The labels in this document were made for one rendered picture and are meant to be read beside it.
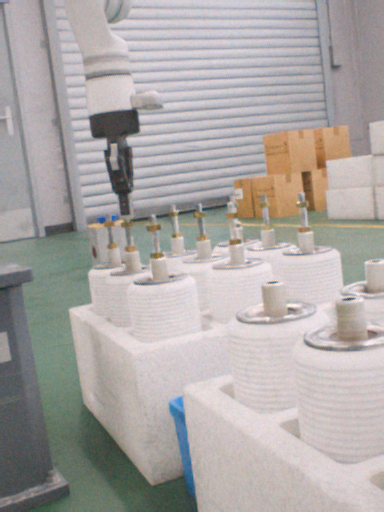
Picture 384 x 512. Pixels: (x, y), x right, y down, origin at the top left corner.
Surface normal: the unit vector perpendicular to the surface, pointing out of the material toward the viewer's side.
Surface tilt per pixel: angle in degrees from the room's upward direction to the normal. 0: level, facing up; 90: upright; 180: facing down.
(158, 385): 90
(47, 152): 90
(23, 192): 90
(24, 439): 90
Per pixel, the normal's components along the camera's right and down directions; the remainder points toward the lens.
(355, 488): -0.13, -0.98
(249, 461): -0.92, 0.17
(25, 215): 0.49, 0.05
